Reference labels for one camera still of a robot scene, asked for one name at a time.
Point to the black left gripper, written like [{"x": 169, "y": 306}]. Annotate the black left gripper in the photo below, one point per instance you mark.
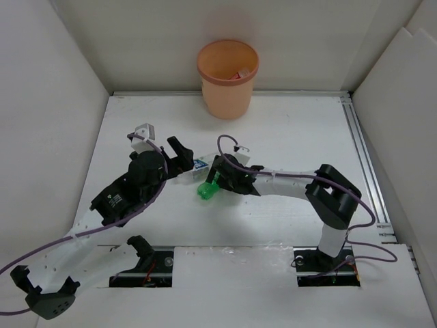
[{"x": 183, "y": 162}]

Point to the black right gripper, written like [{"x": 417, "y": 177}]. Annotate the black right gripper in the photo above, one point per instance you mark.
[{"x": 225, "y": 184}]

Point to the blue white label bottle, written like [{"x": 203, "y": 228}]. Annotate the blue white label bottle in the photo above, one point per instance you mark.
[{"x": 199, "y": 171}]

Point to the green plastic bottle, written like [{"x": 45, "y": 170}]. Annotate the green plastic bottle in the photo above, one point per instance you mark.
[{"x": 207, "y": 189}]

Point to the red label clear bottle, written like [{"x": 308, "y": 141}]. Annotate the red label clear bottle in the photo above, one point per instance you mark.
[{"x": 240, "y": 74}]

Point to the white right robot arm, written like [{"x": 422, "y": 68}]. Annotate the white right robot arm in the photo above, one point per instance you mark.
[{"x": 333, "y": 197}]

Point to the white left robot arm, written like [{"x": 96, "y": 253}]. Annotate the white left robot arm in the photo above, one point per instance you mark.
[{"x": 52, "y": 283}]

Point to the orange plastic bin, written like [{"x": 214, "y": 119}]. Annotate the orange plastic bin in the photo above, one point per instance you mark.
[{"x": 217, "y": 62}]

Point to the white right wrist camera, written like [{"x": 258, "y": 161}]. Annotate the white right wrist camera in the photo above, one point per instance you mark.
[{"x": 242, "y": 154}]

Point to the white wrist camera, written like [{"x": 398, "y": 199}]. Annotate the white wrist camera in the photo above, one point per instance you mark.
[
  {"x": 242, "y": 154},
  {"x": 143, "y": 136}
]

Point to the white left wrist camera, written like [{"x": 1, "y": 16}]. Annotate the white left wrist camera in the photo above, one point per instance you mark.
[{"x": 143, "y": 136}]

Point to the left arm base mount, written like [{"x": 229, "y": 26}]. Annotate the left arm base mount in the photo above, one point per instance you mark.
[{"x": 153, "y": 270}]

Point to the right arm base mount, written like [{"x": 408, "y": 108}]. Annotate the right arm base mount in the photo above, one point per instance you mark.
[{"x": 316, "y": 269}]

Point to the aluminium frame rail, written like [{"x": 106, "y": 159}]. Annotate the aluminium frame rail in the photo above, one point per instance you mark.
[{"x": 290, "y": 130}]

